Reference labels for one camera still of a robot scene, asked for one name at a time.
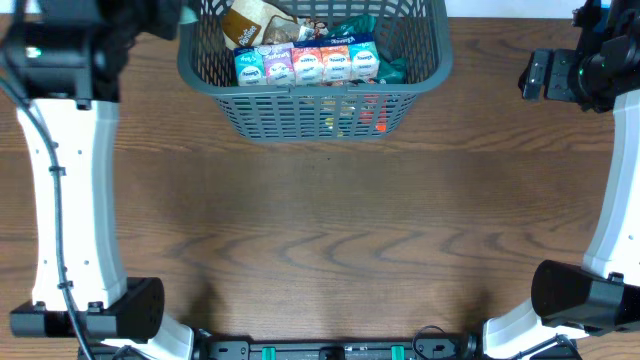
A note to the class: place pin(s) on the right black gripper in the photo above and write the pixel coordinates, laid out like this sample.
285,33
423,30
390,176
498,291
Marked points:
536,75

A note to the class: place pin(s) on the green Nescafe coffee bag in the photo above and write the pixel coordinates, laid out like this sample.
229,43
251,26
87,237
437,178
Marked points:
389,72

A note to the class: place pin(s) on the red spaghetti pasta pack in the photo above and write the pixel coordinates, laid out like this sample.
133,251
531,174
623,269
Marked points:
373,115

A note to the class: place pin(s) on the grey plastic basket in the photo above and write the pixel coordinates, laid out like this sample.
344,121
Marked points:
416,30

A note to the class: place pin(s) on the Kleenex tissue multipack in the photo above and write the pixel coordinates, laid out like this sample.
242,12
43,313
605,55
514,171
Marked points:
314,62

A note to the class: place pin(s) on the beige paper pouch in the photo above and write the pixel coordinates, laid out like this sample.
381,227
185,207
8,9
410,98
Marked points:
250,23

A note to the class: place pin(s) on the small mint green packet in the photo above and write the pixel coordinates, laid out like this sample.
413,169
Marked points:
187,16

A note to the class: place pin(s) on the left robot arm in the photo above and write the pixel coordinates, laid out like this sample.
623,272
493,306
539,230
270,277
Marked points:
62,72

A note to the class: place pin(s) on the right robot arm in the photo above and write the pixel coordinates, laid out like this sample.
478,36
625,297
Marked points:
600,295

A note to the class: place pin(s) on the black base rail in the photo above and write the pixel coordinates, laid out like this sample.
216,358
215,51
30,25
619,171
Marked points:
435,347

